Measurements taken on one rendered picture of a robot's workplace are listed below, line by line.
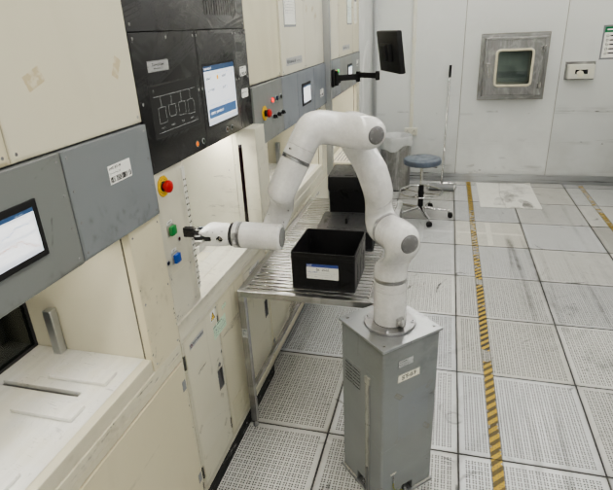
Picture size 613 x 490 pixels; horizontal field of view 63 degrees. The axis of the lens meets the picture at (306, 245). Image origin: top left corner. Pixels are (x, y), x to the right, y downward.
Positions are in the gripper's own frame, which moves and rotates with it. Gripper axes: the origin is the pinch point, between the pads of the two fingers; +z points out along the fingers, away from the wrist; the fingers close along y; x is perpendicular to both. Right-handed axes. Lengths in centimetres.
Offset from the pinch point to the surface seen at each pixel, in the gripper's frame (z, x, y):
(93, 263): 20.4, -2.4, -22.7
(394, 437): -67, -86, 13
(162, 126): 6.4, 33.0, 4.5
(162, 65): 6, 51, 10
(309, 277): -27, -38, 47
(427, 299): -74, -120, 182
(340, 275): -40, -36, 47
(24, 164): 6, 36, -53
